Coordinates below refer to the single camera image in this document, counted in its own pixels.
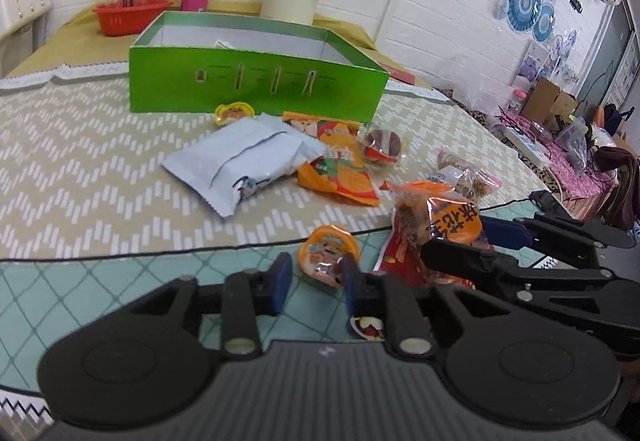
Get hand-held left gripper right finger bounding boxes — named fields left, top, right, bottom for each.
left=341, top=255, right=506, bottom=357

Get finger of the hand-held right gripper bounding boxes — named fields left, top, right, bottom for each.
left=481, top=216, right=635, bottom=252
left=421, top=238, right=623, bottom=318

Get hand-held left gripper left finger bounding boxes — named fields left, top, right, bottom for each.
left=125, top=252, right=294, bottom=356

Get orange jelly cup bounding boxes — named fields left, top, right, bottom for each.
left=298, top=224, right=362, bottom=290

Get orange fried twist snack bag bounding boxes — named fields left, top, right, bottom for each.
left=382, top=180, right=485, bottom=289

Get large red snack bag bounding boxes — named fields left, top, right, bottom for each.
left=372, top=228, right=476, bottom=289

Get peanut zip bag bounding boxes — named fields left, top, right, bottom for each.
left=436, top=148, right=502, bottom=198

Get orange cartoon snack packet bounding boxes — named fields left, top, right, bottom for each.
left=281, top=112, right=382, bottom=208

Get silver blue snack bag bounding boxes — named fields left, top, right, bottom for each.
left=161, top=115, right=327, bottom=218

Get green cardboard box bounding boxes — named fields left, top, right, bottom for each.
left=128, top=11, right=391, bottom=116

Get small red white snack packet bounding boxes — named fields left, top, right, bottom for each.
left=350, top=315, right=387, bottom=338

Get pile of pink packets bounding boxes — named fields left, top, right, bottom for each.
left=545, top=151, right=616, bottom=218

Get white power strip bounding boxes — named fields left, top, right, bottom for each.
left=502, top=126, right=551, bottom=166

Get clear plastic bag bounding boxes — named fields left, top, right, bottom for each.
left=555, top=116, right=589, bottom=172

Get dark maroon cloth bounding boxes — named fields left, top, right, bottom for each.
left=595, top=146, right=640, bottom=232

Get pink lid plastic jar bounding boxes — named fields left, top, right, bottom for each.
left=507, top=88, right=529, bottom=115

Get clear packet with brown cake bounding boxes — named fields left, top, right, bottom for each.
left=356, top=122, right=408, bottom=168

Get yellow jelly cup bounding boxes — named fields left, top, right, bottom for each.
left=214, top=102, right=257, bottom=128

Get red plastic basket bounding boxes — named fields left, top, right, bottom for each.
left=92, top=0, right=174, bottom=38

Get yellow cloth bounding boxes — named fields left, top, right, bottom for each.
left=5, top=0, right=376, bottom=79

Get cartoon wall pictures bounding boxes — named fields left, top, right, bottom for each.
left=520, top=28, right=581, bottom=86

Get small blue fan wall decoration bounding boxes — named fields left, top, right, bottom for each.
left=531, top=3, right=556, bottom=44

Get large blue fan wall decoration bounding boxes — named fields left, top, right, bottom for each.
left=505, top=0, right=543, bottom=32

